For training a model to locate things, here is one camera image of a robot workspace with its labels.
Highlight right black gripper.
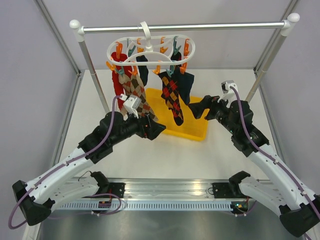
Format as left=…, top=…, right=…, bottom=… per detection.
left=188, top=93, right=237, bottom=134

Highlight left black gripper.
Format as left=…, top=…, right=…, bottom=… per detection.
left=110, top=107, right=166, bottom=146

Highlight dark argyle sock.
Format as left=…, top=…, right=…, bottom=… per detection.
left=158, top=71, right=184, bottom=126

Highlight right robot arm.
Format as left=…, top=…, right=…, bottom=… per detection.
left=188, top=95, right=320, bottom=238

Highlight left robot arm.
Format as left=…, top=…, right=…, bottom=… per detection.
left=12, top=111, right=166, bottom=226

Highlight yellow plastic tray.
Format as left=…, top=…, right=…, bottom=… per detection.
left=145, top=88, right=208, bottom=142

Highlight brown argyle sock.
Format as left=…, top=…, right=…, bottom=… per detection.
left=130, top=74, right=158, bottom=122

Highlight beige argyle sock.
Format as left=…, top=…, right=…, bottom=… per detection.
left=116, top=73, right=132, bottom=96

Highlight black sock at rear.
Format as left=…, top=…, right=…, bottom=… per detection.
left=170, top=51, right=182, bottom=62

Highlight small navy sock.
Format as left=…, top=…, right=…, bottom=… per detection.
left=136, top=55, right=149, bottom=86

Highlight red sock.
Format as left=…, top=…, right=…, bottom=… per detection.
left=111, top=51, right=132, bottom=109

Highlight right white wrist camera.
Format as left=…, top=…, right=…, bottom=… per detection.
left=218, top=80, right=238, bottom=103

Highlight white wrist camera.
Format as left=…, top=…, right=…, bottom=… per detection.
left=218, top=80, right=238, bottom=103
left=120, top=94, right=142, bottom=119

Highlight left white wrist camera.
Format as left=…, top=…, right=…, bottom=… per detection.
left=120, top=94, right=142, bottom=119

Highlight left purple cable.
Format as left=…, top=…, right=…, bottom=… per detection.
left=8, top=96, right=123, bottom=230

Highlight purple cable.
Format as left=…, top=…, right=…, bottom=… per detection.
left=231, top=84, right=320, bottom=240
left=8, top=96, right=123, bottom=230

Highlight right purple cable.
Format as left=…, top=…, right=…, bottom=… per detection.
left=231, top=84, right=320, bottom=240

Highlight white sock hanger frame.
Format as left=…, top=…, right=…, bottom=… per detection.
left=106, top=22, right=196, bottom=68

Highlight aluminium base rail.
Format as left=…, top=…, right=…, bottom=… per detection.
left=67, top=176, right=276, bottom=201

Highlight white slotted cable duct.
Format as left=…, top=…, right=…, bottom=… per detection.
left=59, top=200, right=233, bottom=211

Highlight silver clothes rail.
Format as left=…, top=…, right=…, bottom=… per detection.
left=69, top=13, right=300, bottom=112

